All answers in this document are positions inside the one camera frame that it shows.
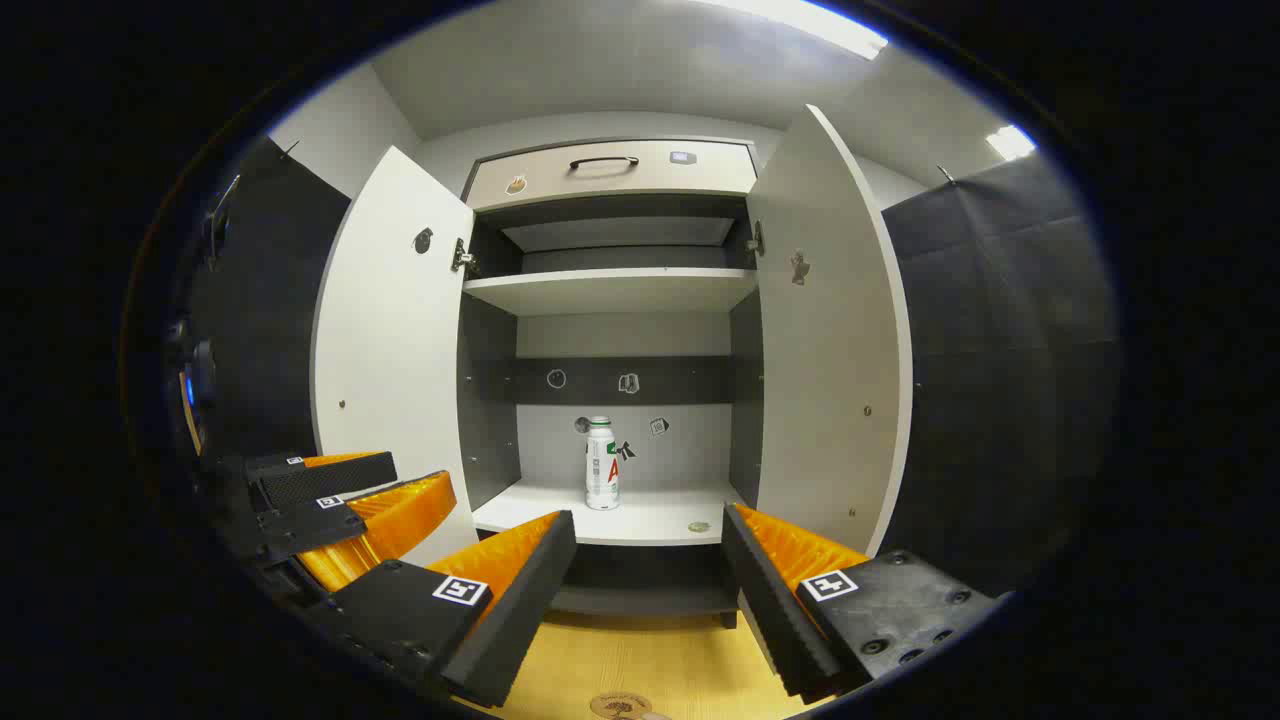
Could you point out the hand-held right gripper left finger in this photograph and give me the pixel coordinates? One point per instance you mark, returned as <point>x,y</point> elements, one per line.
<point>520,620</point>

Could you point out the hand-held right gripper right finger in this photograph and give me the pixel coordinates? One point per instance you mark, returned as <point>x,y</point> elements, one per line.
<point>775,620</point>

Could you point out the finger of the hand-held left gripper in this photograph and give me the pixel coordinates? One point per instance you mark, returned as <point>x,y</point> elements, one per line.
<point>310,525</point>
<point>330,482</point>

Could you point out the white cabinet door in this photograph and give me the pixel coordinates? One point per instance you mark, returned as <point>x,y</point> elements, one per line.
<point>390,330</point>
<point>830,350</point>

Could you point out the white bottle with green band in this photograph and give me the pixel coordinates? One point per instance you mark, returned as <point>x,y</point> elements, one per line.
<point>602,470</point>

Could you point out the white cabinet shelf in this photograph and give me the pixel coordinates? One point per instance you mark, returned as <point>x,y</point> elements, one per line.
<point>610,290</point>
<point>640,515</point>

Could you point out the white and grey cabinet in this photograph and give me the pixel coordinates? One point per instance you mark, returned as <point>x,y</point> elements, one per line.
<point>490,400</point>

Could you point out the metal cabinet door hinge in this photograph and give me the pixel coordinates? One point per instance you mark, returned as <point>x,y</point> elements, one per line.
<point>461,258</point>
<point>756,240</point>

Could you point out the white cabinet drawer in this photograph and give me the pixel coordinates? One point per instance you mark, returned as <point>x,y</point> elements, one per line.
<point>640,185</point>

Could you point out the metal cloth hook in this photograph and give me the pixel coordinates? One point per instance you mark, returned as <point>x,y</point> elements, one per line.
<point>290,150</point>
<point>945,175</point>

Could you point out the small ceiling light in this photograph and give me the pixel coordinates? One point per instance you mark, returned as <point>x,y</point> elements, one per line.
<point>1010,142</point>

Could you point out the long ceiling light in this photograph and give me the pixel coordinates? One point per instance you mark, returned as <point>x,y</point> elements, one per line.
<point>820,22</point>

